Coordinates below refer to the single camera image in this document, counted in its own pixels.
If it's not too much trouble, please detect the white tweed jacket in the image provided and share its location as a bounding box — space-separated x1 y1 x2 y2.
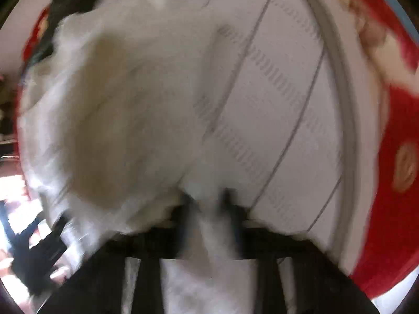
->
18 0 253 313

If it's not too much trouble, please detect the white grid floral cloth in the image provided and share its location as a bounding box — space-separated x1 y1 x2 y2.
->
107 0 384 275

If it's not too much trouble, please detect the red floral blanket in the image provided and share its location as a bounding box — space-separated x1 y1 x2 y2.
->
337 0 418 299

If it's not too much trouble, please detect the black folded garment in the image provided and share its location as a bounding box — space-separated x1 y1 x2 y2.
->
28 0 97 65

